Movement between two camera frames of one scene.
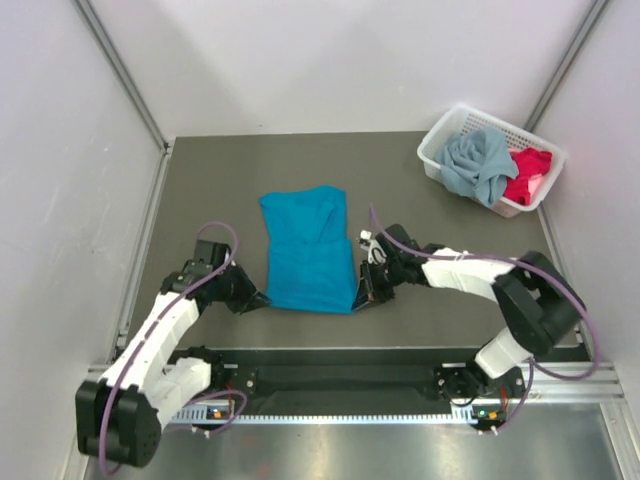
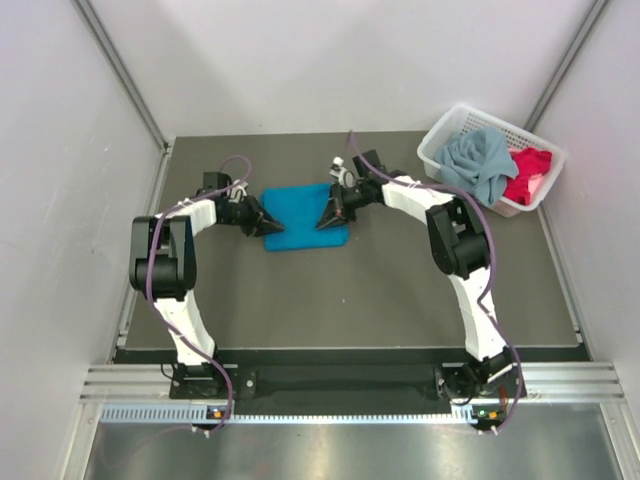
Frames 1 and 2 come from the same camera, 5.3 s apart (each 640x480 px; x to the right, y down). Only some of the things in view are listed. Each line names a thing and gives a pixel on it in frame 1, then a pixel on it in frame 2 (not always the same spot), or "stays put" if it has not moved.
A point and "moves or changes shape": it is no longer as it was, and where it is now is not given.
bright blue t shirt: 310,258 moves or changes shape
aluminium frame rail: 557,382 stays put
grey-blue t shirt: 477,165 stays put
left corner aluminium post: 125,71 stays put
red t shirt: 530,162 stays put
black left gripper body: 235,289 to 246,215
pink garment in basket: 533,181 stays put
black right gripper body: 381,279 to 346,202
